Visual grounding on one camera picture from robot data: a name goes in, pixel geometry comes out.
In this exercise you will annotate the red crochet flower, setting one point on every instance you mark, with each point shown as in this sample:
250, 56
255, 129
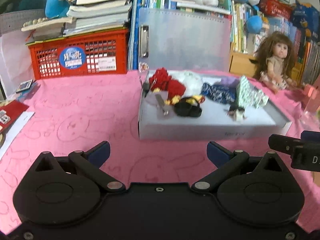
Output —
164, 82

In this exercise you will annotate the green floral fabric cap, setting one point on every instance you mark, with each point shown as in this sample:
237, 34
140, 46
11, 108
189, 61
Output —
248, 96

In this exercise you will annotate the black round lid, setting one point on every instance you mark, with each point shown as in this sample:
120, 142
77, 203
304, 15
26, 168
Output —
194, 111

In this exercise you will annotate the blue plush ball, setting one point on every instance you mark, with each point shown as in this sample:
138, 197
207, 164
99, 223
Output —
254, 24

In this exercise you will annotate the glass mug green handle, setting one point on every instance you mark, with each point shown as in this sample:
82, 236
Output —
311, 115

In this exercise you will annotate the red plastic crate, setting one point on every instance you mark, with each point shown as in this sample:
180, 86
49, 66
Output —
101, 52

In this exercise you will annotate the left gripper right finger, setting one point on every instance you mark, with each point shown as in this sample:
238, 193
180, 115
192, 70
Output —
228, 164

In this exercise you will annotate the silver shallow box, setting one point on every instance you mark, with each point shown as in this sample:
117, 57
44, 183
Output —
213, 124

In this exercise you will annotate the row of upright books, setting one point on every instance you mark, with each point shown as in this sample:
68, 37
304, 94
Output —
238, 14

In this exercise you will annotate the blue cardboard box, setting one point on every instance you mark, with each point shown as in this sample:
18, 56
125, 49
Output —
305, 16

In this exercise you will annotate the black binder clip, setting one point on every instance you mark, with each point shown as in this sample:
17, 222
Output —
145, 88

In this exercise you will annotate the translucent clipboard folder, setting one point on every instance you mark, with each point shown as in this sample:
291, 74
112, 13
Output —
179, 40

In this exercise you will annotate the blue floral brocade pouch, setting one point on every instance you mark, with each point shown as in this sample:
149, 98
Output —
219, 93

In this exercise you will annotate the stack of books on crate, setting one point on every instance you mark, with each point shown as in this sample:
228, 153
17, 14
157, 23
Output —
83, 16

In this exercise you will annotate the brown haired baby doll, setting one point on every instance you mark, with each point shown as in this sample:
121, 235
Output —
274, 61

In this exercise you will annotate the pink triangular stand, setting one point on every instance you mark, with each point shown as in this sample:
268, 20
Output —
311, 93

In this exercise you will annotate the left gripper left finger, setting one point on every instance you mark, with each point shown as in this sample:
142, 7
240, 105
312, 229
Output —
89, 163

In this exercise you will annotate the white fluffy plush toy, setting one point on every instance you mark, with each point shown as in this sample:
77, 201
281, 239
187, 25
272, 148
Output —
192, 81

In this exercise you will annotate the purple fluffy plush toy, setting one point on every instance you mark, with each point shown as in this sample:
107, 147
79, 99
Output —
229, 81

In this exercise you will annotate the red card packet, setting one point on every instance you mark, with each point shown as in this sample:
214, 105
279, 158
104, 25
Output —
10, 111

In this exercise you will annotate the wooden drawer organizer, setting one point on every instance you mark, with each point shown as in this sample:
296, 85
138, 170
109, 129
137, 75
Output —
242, 64

